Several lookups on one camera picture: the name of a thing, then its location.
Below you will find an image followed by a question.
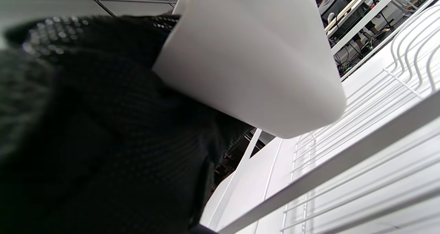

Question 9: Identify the person's right hand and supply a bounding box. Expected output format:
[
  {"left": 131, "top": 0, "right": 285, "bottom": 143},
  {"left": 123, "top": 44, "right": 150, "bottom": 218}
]
[{"left": 0, "top": 14, "right": 255, "bottom": 234}]

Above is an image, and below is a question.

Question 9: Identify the white cup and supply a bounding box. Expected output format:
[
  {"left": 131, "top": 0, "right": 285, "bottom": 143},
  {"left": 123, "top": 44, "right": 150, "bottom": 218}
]
[{"left": 152, "top": 0, "right": 347, "bottom": 139}]

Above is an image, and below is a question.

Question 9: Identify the black monitor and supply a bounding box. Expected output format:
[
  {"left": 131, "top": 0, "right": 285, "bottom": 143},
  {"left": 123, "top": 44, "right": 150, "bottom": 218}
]
[{"left": 321, "top": 0, "right": 352, "bottom": 28}]

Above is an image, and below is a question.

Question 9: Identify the white desk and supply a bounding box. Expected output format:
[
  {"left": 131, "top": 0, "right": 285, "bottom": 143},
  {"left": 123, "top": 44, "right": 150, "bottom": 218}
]
[{"left": 324, "top": 0, "right": 416, "bottom": 55}]

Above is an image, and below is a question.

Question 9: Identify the white wire dish rack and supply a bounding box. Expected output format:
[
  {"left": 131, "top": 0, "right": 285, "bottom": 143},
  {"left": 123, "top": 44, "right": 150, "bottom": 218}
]
[{"left": 217, "top": 3, "right": 440, "bottom": 234}]

